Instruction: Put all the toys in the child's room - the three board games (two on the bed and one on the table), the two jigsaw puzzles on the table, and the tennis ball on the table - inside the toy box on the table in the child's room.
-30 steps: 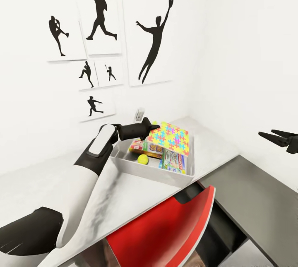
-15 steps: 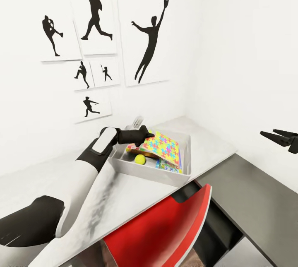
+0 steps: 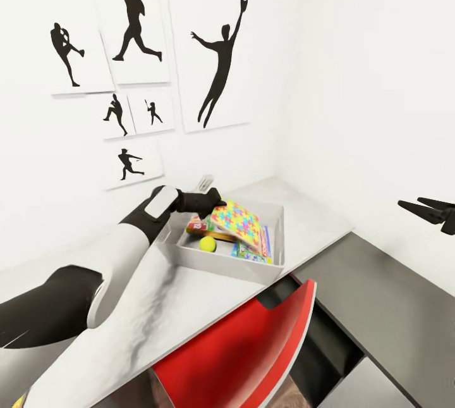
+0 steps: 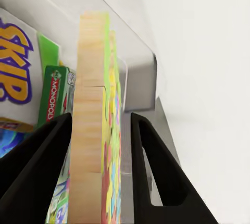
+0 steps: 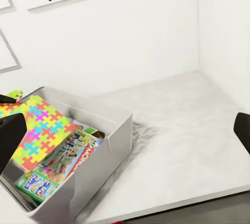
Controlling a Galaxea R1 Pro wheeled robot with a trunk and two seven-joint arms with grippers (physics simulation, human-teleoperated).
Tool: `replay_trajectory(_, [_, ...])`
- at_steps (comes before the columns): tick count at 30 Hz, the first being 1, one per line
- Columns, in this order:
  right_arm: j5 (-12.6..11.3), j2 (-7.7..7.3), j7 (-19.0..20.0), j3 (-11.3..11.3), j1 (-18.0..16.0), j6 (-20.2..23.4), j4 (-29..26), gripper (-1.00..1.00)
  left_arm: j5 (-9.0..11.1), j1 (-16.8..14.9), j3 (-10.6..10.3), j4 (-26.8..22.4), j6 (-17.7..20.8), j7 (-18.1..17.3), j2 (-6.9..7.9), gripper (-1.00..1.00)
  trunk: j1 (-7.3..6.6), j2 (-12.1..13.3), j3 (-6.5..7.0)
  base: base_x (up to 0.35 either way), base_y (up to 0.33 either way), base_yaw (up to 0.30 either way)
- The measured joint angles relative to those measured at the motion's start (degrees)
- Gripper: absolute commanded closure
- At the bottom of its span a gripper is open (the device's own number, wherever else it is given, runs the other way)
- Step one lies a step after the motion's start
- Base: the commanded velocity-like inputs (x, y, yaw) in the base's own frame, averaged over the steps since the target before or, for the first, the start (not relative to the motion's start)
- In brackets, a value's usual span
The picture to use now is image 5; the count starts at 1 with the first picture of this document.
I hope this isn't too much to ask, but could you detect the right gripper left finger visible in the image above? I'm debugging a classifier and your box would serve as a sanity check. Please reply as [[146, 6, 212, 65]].
[[0, 113, 27, 175]]

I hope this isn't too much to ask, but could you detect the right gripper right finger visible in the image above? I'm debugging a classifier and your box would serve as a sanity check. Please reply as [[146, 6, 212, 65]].
[[233, 112, 250, 154]]

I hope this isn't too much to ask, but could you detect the jigsaw puzzle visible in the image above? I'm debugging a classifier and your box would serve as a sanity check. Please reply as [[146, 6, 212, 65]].
[[0, 90, 77, 173]]

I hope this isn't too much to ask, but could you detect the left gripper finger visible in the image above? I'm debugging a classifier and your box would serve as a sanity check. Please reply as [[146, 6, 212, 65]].
[[0, 94, 16, 103]]

